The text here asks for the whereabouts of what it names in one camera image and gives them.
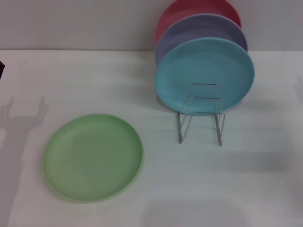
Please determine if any purple round plate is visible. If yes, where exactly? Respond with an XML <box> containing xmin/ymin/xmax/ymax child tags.
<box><xmin>155</xmin><ymin>13</ymin><xmax>249</xmax><ymax>67</ymax></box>

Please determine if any silver wire plate rack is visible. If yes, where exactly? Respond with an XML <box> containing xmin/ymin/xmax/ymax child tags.
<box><xmin>177</xmin><ymin>82</ymin><xmax>226</xmax><ymax>147</ymax></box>

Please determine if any light blue round plate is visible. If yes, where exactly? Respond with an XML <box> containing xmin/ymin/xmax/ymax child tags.
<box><xmin>154</xmin><ymin>37</ymin><xmax>256</xmax><ymax>117</ymax></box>

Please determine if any green round plate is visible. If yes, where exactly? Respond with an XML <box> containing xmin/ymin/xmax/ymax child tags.
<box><xmin>43</xmin><ymin>113</ymin><xmax>144</xmax><ymax>203</ymax></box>

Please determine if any red round plate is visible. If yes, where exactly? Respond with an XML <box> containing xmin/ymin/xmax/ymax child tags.
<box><xmin>156</xmin><ymin>0</ymin><xmax>242</xmax><ymax>44</ymax></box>

